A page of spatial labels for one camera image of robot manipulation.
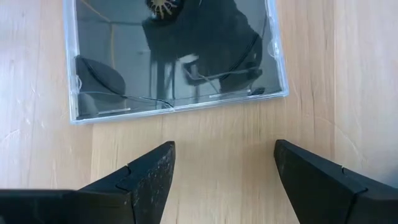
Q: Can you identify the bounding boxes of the clear black jewel case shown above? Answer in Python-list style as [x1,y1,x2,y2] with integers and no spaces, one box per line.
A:
[62,0,290,126]

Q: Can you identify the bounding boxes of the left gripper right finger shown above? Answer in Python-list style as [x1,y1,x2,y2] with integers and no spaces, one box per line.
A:
[273,139,398,224]

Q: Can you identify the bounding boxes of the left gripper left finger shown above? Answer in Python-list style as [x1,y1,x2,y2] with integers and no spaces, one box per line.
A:
[0,141,177,224]

